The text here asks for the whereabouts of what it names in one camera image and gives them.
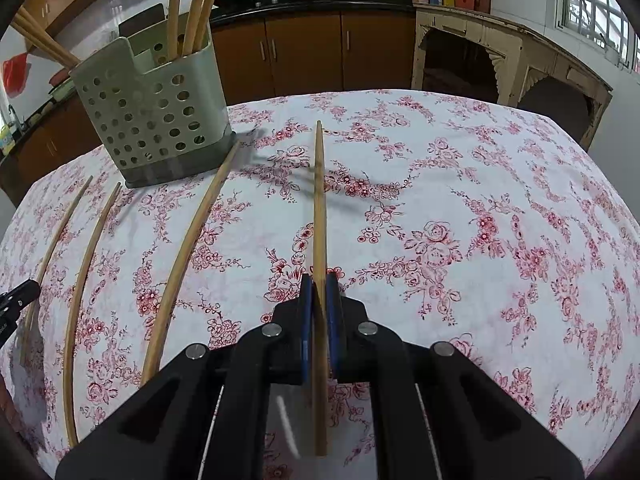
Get floral pink tablecloth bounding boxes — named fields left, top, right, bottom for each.
left=1, top=90, right=639, bottom=474

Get green perforated utensil holder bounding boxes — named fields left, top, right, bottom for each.
left=70, top=22, right=235, bottom=188

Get stacked bowls on counter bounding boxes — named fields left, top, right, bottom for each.
left=49, top=68, right=75, bottom=102

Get dark cutting board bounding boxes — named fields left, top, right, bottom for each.
left=118, top=3, right=165, bottom=37

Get wooden lower cabinets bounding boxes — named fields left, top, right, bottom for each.
left=1, top=0, right=416, bottom=206

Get cream carved side table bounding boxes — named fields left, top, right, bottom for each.
left=411, top=3, right=612, bottom=150

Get red hanging plastic bag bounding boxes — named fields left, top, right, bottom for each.
left=1, top=52, right=29, bottom=98

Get wooden chopstick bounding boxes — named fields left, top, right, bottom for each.
left=60, top=181, right=123, bottom=450
left=11, top=20, right=77, bottom=68
left=12, top=6, right=80, bottom=66
left=182, top=0, right=204, bottom=56
left=140, top=141, right=240, bottom=386
left=311, top=120, right=329, bottom=457
left=193, top=0, right=214, bottom=52
left=167, top=0, right=180, bottom=61
left=20, top=177, right=93, bottom=365

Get yellow detergent bottle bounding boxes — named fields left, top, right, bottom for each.
left=0, top=125, right=15, bottom=156

